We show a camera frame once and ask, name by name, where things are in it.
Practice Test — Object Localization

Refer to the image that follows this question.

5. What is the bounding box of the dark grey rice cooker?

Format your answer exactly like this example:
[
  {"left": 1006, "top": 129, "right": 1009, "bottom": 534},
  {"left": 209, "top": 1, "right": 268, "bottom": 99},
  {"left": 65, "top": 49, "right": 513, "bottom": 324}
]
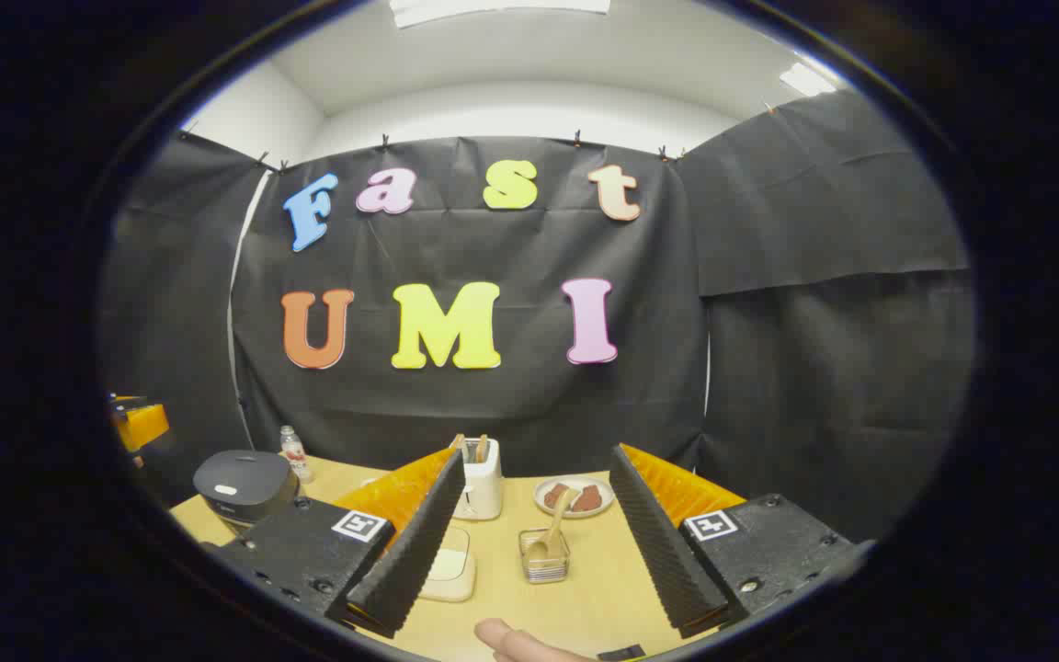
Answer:
[{"left": 194, "top": 450, "right": 302, "bottom": 531}]

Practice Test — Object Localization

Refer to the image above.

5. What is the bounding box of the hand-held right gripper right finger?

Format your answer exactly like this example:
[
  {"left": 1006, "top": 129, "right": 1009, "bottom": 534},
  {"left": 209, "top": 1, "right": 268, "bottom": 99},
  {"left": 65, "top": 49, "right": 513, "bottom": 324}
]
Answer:
[{"left": 609, "top": 443, "right": 861, "bottom": 640}]

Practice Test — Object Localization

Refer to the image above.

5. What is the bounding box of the small white plate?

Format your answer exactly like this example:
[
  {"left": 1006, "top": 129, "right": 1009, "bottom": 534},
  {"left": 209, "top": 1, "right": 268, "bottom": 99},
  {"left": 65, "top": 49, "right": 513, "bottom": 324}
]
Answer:
[{"left": 534, "top": 475, "right": 616, "bottom": 519}]

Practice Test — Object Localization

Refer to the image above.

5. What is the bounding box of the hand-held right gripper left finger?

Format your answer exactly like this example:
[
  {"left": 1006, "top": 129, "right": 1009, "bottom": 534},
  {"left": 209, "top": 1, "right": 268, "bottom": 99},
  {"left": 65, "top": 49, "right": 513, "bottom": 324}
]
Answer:
[{"left": 208, "top": 449, "right": 466, "bottom": 640}]

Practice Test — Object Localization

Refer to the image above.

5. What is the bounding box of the black backdrop cloth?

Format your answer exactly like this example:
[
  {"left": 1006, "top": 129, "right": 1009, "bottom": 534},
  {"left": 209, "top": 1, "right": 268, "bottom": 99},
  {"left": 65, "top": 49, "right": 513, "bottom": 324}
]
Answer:
[{"left": 97, "top": 87, "right": 976, "bottom": 543}]

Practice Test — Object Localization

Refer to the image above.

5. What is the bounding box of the wooden spoon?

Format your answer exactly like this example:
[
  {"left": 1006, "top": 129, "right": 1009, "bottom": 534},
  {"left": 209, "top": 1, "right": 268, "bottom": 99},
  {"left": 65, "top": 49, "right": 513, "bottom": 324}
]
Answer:
[{"left": 527, "top": 487, "right": 578, "bottom": 563}]

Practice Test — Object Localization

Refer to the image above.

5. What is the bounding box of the white toaster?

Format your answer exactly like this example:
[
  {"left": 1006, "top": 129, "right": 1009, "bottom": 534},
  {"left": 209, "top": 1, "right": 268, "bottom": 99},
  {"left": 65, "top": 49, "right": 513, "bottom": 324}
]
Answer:
[{"left": 451, "top": 438, "right": 505, "bottom": 521}]

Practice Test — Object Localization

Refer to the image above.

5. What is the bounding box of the cream rice container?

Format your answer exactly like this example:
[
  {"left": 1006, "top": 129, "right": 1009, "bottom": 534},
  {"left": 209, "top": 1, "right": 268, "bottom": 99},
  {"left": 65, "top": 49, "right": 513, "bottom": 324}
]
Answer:
[{"left": 417, "top": 527, "right": 478, "bottom": 603}]

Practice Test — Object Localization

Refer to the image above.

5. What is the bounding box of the small ceiling light panel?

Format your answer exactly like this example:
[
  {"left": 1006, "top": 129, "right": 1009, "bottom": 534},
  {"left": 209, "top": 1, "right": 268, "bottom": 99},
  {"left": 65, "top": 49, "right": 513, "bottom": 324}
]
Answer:
[{"left": 780, "top": 63, "right": 837, "bottom": 98}]

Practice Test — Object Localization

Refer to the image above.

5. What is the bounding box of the metal wire chopstick holder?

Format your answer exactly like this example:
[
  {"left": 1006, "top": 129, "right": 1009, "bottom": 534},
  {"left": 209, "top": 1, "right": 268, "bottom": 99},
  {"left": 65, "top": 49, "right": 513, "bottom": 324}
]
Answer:
[{"left": 518, "top": 528, "right": 572, "bottom": 586}]

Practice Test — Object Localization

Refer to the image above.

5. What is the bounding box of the clear plastic bottle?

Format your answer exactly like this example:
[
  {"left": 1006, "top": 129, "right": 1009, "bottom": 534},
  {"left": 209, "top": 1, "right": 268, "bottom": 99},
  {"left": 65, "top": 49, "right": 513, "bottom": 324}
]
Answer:
[{"left": 279, "top": 426, "right": 313, "bottom": 485}]

